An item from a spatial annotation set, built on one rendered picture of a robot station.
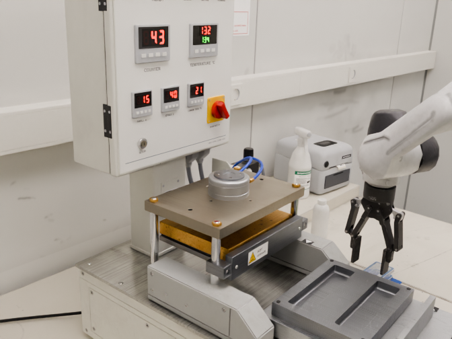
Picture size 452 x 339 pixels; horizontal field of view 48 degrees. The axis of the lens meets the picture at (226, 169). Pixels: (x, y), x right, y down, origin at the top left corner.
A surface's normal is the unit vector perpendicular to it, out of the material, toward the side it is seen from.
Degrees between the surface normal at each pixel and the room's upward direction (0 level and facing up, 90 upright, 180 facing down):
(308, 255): 90
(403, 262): 0
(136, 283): 0
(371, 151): 75
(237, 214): 0
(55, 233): 90
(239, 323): 90
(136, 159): 90
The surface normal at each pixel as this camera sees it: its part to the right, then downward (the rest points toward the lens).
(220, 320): -0.63, 0.23
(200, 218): 0.04, -0.95
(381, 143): -0.77, -0.04
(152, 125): 0.78, 0.22
